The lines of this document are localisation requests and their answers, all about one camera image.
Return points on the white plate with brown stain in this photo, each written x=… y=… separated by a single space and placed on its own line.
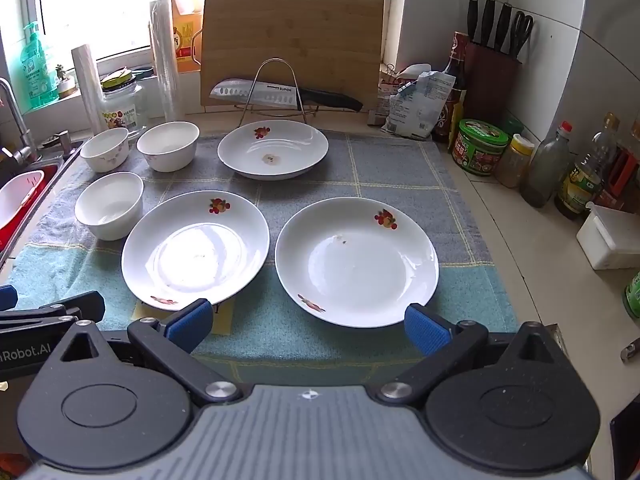
x=280 y=145

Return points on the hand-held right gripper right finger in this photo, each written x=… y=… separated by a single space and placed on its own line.
x=425 y=327

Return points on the black scissors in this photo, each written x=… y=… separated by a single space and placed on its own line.
x=521 y=35

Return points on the small potted plant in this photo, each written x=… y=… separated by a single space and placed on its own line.
x=65 y=87

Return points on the white blue print bag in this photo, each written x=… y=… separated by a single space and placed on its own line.
x=415 y=105

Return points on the dark brown knife block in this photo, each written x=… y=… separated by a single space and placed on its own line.
x=492 y=90

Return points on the short plastic wrap roll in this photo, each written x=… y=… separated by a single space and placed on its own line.
x=87 y=90

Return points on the tall plastic wrap roll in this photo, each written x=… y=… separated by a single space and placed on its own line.
x=165 y=60

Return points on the yellow lid spice jar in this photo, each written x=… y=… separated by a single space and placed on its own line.
x=512 y=165

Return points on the metal sink knob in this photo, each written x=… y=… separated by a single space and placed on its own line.
x=64 y=141

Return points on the grey green checked towel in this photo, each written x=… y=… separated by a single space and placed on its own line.
x=300 y=175

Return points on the yellow cooking oil bottle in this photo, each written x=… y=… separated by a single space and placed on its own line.
x=187 y=35

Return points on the bamboo cutting board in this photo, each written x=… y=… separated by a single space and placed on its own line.
x=300 y=35

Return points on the glass jar with label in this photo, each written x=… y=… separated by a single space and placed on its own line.
x=122 y=110

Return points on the clear bottle red cap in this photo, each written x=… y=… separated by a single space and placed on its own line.
x=545 y=170

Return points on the red basin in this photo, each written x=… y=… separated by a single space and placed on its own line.
x=12 y=235

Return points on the dark soy sauce bottle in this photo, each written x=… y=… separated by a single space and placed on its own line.
x=456 y=105

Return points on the amber bottle yellow label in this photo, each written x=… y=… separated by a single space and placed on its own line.
x=582 y=185

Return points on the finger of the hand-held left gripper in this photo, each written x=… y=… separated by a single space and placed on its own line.
x=7 y=298
x=75 y=306

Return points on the green lid sauce jar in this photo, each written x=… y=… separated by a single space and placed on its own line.
x=477 y=152

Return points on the green can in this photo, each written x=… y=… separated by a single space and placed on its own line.
x=633 y=295

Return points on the white fruit print plate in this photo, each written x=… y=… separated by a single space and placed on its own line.
x=200 y=255
x=360 y=260

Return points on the white colander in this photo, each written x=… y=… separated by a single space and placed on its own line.
x=17 y=200

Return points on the teal lid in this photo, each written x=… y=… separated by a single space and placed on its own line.
x=142 y=72

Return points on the white plastic box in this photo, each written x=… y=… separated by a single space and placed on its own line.
x=610 y=240

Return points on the white floral bowl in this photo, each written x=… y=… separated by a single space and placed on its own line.
x=105 y=157

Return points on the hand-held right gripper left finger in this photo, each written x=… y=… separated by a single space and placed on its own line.
x=187 y=320

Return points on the steel sink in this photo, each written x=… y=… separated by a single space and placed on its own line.
x=75 y=147

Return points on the green dish soap bottle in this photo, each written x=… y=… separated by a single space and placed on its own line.
x=39 y=75

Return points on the red white bag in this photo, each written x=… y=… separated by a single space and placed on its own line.
x=385 y=90

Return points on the metal faucet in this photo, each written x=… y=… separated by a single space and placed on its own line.
x=17 y=120

